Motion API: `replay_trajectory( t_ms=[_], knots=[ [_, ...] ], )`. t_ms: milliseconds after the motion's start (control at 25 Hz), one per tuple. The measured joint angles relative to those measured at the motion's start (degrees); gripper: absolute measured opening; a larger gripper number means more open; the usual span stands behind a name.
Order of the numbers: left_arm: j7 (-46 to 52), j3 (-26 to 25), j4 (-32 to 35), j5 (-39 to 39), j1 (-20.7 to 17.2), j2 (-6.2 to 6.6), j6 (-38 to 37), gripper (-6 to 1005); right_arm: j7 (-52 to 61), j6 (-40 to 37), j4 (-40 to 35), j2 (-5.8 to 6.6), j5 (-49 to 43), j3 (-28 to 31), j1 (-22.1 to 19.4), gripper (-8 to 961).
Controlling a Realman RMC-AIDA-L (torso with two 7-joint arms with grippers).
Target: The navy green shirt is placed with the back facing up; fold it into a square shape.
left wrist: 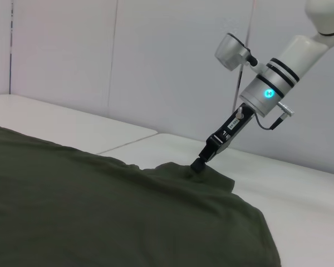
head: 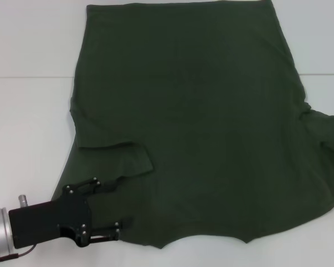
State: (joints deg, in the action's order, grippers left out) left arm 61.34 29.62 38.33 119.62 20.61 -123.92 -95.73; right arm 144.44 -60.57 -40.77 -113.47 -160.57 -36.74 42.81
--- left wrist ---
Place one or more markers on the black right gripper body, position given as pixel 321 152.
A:
pixel 228 130

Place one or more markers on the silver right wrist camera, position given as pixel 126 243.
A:
pixel 229 51

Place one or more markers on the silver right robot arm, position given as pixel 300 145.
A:
pixel 284 69

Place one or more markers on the dark green t-shirt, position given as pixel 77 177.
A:
pixel 100 211

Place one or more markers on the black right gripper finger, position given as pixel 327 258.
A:
pixel 198 165

